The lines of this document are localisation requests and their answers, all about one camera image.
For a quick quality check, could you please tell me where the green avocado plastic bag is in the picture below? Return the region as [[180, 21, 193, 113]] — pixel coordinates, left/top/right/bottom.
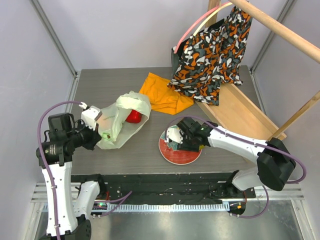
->
[[96, 91, 152, 150]]

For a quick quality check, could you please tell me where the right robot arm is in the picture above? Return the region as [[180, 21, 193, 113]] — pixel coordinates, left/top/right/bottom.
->
[[165, 117, 296, 198]]

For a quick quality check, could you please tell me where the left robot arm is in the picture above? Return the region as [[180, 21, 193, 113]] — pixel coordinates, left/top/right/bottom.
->
[[36, 113, 107, 240]]

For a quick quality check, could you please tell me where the red fake apple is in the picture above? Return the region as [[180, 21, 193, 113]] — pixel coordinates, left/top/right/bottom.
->
[[125, 110, 142, 124]]

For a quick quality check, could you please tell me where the red floral plate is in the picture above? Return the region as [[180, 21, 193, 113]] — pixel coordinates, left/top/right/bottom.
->
[[158, 131, 202, 166]]

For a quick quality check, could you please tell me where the orange cloth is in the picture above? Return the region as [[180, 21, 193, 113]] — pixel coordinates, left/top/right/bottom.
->
[[139, 72, 194, 115]]

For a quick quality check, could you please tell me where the patterned camouflage cloth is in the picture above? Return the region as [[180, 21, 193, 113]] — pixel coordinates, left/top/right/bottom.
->
[[167, 6, 253, 106]]

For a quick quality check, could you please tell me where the pink and cream hanger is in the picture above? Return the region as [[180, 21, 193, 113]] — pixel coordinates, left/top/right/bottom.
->
[[173, 0, 233, 54]]

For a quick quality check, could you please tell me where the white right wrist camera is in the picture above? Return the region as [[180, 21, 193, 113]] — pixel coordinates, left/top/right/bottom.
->
[[164, 126, 184, 144]]

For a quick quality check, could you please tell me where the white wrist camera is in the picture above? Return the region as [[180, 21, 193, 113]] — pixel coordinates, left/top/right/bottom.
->
[[164, 126, 184, 144], [79, 102, 102, 131]]

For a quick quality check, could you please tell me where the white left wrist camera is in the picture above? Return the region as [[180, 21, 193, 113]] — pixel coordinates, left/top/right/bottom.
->
[[79, 102, 102, 131]]

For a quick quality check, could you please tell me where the wooden rack frame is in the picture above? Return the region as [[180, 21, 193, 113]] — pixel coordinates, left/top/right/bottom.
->
[[197, 0, 320, 140]]

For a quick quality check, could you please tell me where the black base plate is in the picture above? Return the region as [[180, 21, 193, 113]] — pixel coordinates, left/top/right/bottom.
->
[[67, 172, 257, 203]]

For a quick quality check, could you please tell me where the white cable duct strip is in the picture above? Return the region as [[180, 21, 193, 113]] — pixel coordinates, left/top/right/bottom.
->
[[92, 202, 230, 213]]

